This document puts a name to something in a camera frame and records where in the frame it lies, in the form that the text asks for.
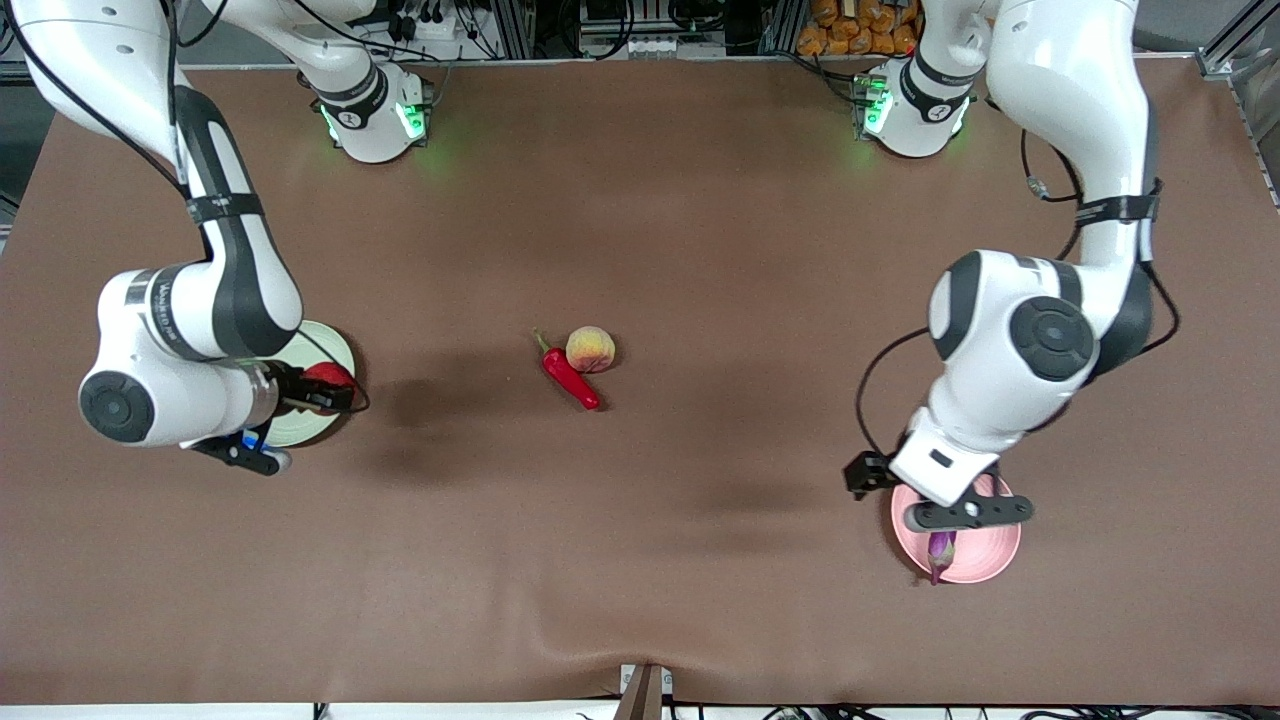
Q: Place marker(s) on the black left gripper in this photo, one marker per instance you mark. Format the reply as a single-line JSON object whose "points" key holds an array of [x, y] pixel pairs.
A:
{"points": [[866, 471]]}

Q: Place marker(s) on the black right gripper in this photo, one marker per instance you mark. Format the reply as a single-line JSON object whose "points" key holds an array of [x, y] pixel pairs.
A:
{"points": [[296, 388]]}

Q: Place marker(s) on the red apple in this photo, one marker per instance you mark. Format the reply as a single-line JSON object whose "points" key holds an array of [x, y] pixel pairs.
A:
{"points": [[335, 374]]}

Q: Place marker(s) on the long purple eggplant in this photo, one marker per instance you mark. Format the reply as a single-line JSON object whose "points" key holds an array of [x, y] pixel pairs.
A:
{"points": [[941, 548]]}

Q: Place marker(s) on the red chili pepper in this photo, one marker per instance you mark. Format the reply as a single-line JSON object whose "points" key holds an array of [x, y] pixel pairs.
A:
{"points": [[570, 380]]}

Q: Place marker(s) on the yellow pink peach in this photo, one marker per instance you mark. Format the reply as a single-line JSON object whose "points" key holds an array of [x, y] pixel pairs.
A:
{"points": [[590, 350]]}

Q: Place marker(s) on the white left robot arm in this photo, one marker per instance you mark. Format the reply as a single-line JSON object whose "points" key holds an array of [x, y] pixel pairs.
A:
{"points": [[1060, 100]]}

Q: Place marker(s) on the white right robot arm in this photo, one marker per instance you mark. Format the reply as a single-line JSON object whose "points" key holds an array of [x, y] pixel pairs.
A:
{"points": [[200, 320]]}

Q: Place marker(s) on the pale green round plate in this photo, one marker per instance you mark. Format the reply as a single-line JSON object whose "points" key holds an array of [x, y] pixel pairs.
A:
{"points": [[320, 428]]}

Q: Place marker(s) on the pink round plate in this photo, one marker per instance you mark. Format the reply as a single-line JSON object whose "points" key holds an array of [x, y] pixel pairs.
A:
{"points": [[990, 555]]}

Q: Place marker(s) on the brown table mat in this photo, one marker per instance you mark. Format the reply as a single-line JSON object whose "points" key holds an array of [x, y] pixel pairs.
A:
{"points": [[700, 250]]}

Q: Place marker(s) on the white power strip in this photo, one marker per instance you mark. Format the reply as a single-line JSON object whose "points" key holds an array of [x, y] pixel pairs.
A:
{"points": [[430, 40]]}

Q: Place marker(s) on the orange packets pile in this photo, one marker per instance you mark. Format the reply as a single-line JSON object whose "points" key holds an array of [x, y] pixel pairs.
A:
{"points": [[850, 35]]}

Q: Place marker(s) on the brown stand post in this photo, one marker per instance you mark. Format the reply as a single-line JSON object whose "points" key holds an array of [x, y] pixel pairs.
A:
{"points": [[645, 700]]}

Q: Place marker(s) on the aluminium frame post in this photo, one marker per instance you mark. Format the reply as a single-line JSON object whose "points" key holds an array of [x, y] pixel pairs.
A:
{"points": [[512, 25]]}

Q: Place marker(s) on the aluminium frame corner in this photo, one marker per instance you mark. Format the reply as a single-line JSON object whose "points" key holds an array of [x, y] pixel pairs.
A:
{"points": [[1230, 50]]}

